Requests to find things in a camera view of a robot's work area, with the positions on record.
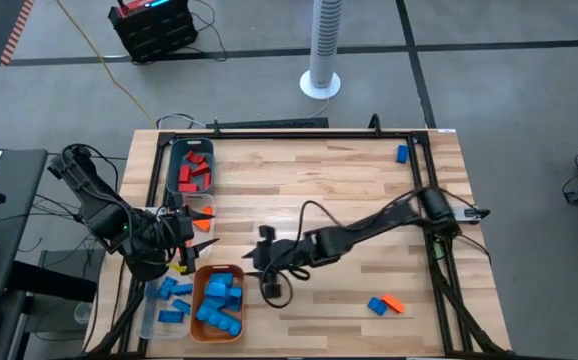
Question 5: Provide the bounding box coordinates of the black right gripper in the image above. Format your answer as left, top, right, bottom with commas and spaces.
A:
241, 224, 324, 300

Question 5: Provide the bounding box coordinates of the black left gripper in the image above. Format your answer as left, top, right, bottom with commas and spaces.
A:
161, 192, 221, 270

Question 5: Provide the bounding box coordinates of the light blue rounded block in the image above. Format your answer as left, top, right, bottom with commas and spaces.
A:
204, 282, 228, 300

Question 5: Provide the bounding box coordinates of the long light blue studded block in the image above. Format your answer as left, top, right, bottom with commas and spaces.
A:
207, 309, 244, 338

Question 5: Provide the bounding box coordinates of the clear plastic bin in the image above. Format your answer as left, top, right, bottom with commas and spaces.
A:
161, 192, 216, 261
138, 264, 195, 341

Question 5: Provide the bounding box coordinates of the orange plastic bin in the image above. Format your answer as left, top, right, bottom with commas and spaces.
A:
190, 263, 248, 345

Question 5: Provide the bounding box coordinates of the teal plastic bin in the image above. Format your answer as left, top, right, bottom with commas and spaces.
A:
165, 137, 216, 196

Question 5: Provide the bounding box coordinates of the clear cup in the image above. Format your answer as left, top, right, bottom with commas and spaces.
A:
72, 300, 94, 326

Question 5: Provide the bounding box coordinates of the grey desk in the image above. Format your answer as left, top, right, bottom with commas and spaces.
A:
0, 148, 49, 301

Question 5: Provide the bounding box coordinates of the black ribbed equipment crate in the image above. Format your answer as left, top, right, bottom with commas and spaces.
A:
107, 0, 200, 65

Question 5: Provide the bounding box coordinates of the red device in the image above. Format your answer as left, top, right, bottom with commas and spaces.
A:
117, 0, 173, 19

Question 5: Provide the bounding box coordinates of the white tower fan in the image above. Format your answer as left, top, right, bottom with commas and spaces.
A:
299, 0, 344, 101

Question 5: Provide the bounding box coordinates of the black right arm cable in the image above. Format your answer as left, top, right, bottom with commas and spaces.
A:
261, 199, 420, 310

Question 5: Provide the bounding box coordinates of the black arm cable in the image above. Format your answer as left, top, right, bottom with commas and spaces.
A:
261, 199, 420, 310
61, 143, 121, 201

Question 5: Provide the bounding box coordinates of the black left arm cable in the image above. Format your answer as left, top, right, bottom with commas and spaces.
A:
61, 143, 121, 201

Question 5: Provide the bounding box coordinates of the grey cable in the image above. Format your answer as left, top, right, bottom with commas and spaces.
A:
155, 113, 208, 130

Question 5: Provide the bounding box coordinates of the black metal table frame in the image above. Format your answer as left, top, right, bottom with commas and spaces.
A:
86, 127, 513, 359

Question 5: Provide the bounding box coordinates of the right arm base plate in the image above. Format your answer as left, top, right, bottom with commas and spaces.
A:
448, 206, 491, 225

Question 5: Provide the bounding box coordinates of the yellow cable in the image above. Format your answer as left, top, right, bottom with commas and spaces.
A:
53, 0, 158, 126

